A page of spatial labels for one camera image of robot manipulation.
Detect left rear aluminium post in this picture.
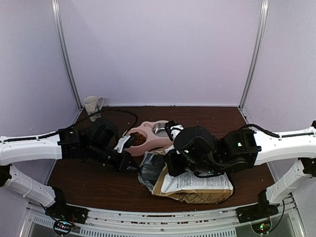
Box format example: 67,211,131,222
51,0,82,110

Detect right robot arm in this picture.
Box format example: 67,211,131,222
163,120,316,218

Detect brown dog food kibble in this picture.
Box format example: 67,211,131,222
130,132,147,146

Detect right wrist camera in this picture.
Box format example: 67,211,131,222
164,120,184,141

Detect right rear aluminium post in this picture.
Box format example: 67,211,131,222
238,0,269,111

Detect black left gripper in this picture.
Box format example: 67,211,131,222
87,141,141,174

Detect white patterned ceramic mug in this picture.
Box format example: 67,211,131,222
83,96,104,122

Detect aluminium post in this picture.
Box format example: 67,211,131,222
238,0,269,111
51,0,82,110

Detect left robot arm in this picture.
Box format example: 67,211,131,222
0,118,139,219

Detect dog food bag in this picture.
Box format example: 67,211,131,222
138,149,234,204

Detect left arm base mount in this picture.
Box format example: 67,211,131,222
44,187,88,237

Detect front aluminium frame rail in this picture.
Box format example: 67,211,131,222
22,195,304,237

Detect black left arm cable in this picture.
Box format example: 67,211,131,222
0,107,139,144

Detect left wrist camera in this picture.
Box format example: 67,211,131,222
114,135,135,154

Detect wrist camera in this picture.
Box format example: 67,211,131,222
114,135,135,154
164,120,184,141

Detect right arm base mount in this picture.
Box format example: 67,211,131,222
236,203,278,235

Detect pink double pet bowl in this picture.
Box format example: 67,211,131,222
124,120,173,157

